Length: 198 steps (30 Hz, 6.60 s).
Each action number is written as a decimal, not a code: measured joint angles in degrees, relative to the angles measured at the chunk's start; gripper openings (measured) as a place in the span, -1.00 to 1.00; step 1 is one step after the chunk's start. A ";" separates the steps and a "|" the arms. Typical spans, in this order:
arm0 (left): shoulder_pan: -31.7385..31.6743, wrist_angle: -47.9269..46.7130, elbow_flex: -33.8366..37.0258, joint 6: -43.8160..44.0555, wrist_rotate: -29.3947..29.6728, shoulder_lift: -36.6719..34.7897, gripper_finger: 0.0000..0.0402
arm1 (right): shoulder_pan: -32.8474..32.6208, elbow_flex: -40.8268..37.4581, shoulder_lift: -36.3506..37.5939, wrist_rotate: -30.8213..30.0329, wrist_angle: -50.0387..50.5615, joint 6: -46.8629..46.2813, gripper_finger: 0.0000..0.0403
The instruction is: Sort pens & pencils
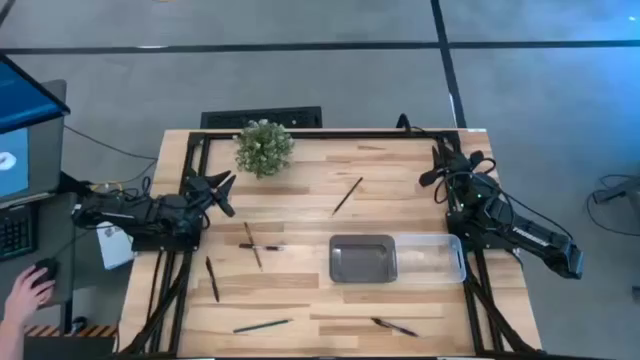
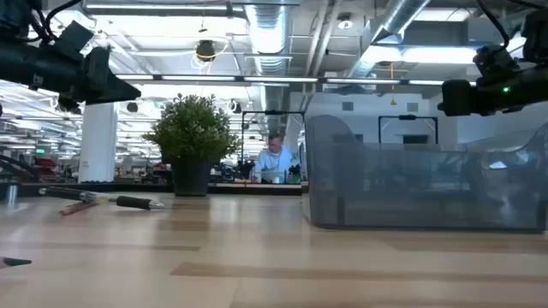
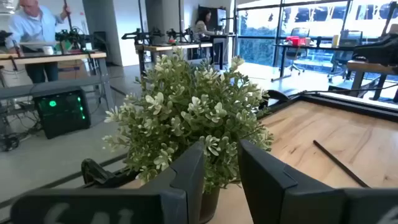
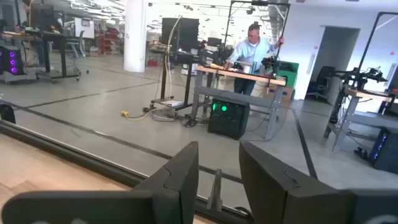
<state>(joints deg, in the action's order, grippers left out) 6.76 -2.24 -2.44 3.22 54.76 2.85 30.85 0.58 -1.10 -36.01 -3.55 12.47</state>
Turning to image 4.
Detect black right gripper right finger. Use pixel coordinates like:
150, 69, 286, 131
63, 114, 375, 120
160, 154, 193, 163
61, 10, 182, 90
238, 141, 398, 224

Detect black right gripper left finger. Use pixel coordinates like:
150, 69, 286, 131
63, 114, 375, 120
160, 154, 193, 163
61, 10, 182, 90
1, 141, 200, 224

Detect black computer tower blue lights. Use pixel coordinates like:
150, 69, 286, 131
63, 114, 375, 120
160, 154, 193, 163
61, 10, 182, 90
369, 127, 398, 175

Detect black computer tower green lights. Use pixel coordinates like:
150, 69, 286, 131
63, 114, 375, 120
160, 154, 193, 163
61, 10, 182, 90
207, 98, 251, 141

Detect cardboard box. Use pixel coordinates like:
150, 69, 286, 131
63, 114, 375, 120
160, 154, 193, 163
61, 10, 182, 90
264, 85, 295, 102

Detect black office chair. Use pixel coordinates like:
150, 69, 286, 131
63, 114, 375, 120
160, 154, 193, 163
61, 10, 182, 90
306, 65, 335, 102

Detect wooden-top workbench with robot arms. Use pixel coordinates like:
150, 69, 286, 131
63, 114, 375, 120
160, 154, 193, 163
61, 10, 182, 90
323, 67, 398, 153

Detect green bin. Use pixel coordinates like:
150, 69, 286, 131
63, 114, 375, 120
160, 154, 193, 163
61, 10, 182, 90
276, 61, 300, 90

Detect wooden-top workbench with grey legs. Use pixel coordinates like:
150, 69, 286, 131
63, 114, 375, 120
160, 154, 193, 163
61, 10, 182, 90
191, 65, 287, 141

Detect person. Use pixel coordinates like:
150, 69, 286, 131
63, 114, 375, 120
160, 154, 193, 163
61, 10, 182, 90
228, 21, 285, 96

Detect grey office chair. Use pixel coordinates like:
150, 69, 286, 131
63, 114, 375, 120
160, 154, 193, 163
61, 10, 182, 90
67, 30, 86, 58

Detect black computer tower purple lights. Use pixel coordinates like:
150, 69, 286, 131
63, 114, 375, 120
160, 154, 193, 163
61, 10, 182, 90
0, 45, 25, 76

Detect black standing desk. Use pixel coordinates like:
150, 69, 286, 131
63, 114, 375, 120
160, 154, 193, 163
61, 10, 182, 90
24, 29, 81, 83

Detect white round pillar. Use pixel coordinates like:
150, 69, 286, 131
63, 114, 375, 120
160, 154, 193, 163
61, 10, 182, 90
123, 0, 147, 73

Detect black monitor on rolling stand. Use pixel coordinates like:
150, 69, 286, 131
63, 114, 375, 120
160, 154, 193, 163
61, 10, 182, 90
150, 17, 200, 112

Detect yellow power cable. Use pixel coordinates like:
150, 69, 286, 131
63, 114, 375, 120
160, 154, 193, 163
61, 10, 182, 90
120, 107, 159, 122

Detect black overhead gantry frame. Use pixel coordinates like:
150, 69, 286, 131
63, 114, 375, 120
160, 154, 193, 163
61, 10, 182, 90
223, 0, 292, 75

